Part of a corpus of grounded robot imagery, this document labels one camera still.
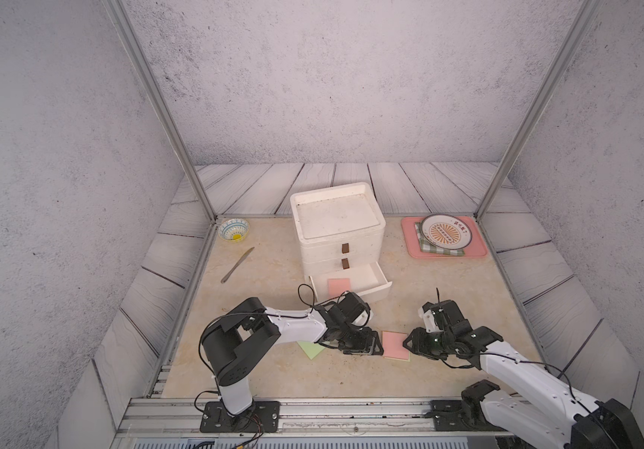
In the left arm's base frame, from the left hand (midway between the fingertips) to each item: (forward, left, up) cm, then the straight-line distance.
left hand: (381, 357), depth 80 cm
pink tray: (+40, -43, -2) cm, 59 cm away
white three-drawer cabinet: (+32, +11, +20) cm, 39 cm away
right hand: (+3, -9, 0) cm, 9 cm away
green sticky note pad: (+4, +20, -2) cm, 21 cm away
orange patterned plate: (+49, -33, -2) cm, 59 cm away
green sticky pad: (0, -5, -3) cm, 6 cm away
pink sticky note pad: (+3, -4, -1) cm, 5 cm away
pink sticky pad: (+25, +12, -3) cm, 28 cm away
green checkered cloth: (+40, -25, -1) cm, 47 cm away
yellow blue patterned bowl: (+52, +52, -1) cm, 74 cm away
